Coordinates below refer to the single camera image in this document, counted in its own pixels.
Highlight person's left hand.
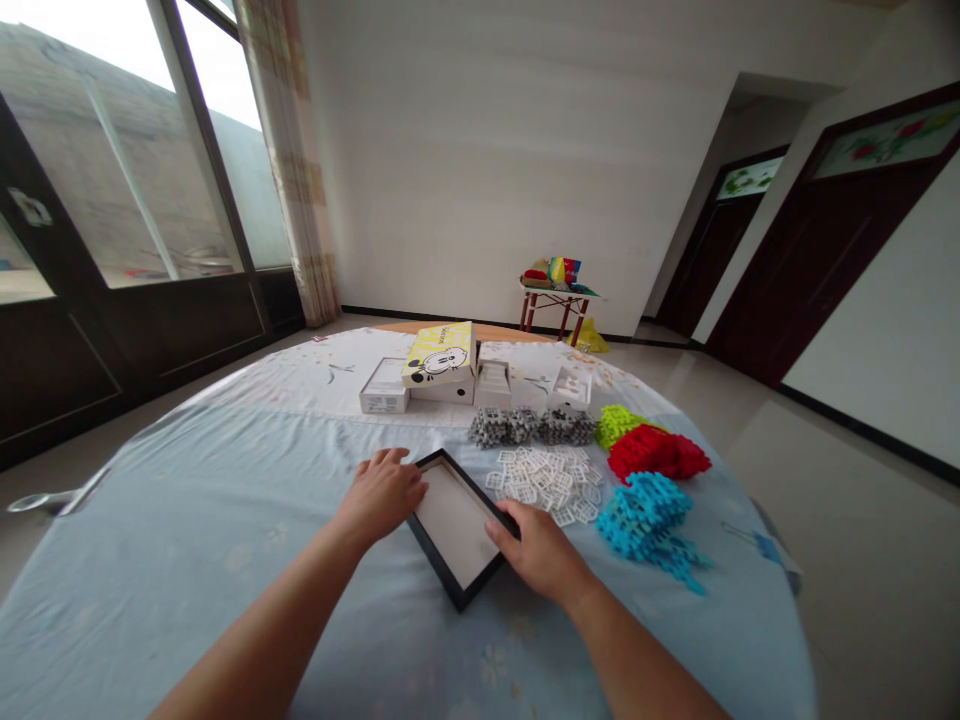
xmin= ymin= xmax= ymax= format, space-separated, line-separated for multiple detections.
xmin=333 ymin=447 xmax=430 ymax=538

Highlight person's right hand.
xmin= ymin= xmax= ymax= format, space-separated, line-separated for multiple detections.
xmin=485 ymin=500 xmax=603 ymax=610

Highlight person's left fingers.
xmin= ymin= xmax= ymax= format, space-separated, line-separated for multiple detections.
xmin=355 ymin=447 xmax=412 ymax=474

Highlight black picture frame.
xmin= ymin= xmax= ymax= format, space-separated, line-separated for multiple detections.
xmin=405 ymin=448 xmax=523 ymax=614

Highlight pile of white plastic pieces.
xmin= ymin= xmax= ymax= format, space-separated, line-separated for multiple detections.
xmin=485 ymin=445 xmax=605 ymax=526

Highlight flat white box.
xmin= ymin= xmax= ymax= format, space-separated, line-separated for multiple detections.
xmin=358 ymin=356 xmax=415 ymax=416

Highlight pile of grey building blocks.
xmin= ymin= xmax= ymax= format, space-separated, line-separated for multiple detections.
xmin=468 ymin=403 xmax=598 ymax=451

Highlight white cardboard box with hole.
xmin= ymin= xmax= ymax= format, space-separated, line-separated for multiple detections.
xmin=410 ymin=359 xmax=478 ymax=407

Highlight yellow cartoon box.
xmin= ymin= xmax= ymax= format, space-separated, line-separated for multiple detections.
xmin=401 ymin=320 xmax=479 ymax=390

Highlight open white box with inserts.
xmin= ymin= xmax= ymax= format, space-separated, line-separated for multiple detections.
xmin=475 ymin=341 xmax=528 ymax=411

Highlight pile of blue building blocks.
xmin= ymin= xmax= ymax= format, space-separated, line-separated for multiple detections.
xmin=596 ymin=471 xmax=715 ymax=598

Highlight pile of green building blocks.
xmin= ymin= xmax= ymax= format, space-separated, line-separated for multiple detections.
xmin=595 ymin=404 xmax=669 ymax=451

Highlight white tray with round hollows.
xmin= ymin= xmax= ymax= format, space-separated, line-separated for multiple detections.
xmin=549 ymin=366 xmax=595 ymax=411

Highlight pile of red building blocks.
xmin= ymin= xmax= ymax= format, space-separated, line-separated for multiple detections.
xmin=606 ymin=422 xmax=712 ymax=486

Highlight yellow plastic bag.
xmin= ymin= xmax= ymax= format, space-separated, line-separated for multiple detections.
xmin=571 ymin=317 xmax=613 ymax=356

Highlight light blue floral tablecloth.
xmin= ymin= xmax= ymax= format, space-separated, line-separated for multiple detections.
xmin=0 ymin=323 xmax=819 ymax=720

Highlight small red-legged table with items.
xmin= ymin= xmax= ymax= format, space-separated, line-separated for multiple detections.
xmin=518 ymin=255 xmax=610 ymax=347

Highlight checked beige curtain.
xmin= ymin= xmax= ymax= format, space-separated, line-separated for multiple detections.
xmin=235 ymin=0 xmax=343 ymax=330

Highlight dark wooden door with green pane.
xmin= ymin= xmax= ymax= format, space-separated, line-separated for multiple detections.
xmin=658 ymin=144 xmax=791 ymax=340

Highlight dark framed glass door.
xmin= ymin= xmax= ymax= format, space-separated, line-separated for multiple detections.
xmin=0 ymin=0 xmax=305 ymax=470

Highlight dark wooden door with floral pane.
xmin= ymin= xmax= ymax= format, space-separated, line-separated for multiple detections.
xmin=704 ymin=80 xmax=960 ymax=388

